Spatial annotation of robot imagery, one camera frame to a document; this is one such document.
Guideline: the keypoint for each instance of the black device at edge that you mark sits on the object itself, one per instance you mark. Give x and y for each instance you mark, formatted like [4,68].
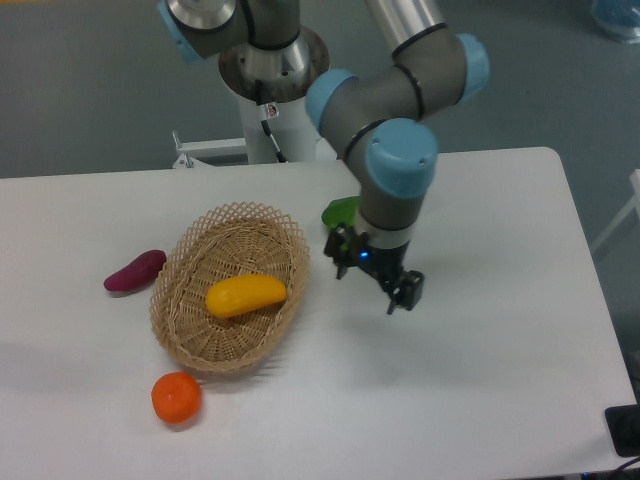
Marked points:
[623,425]

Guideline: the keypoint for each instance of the green bok choy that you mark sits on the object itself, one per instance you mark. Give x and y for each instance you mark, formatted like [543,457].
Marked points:
[341,211]

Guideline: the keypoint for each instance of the white frame at right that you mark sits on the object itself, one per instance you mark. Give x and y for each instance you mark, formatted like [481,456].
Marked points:
[621,224]

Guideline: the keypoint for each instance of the yellow mango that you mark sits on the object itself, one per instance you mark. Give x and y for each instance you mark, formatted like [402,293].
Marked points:
[242,294]

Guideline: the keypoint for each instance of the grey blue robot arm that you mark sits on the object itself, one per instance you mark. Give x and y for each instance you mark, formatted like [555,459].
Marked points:
[374,125]

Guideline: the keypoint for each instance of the orange tangerine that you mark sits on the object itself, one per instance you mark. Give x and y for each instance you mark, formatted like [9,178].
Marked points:
[176,397]

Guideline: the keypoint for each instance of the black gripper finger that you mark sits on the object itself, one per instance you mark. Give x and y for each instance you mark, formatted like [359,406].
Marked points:
[338,248]
[404,291]

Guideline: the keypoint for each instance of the woven wicker basket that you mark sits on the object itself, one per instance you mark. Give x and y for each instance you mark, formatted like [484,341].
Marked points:
[230,240]

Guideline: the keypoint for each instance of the purple sweet potato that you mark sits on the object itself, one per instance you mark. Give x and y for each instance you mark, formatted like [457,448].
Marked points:
[138,273]

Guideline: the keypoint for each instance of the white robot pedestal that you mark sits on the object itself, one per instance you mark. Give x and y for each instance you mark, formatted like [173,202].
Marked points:
[270,88]

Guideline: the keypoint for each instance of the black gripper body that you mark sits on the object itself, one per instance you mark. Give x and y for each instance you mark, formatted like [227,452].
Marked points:
[385,265]

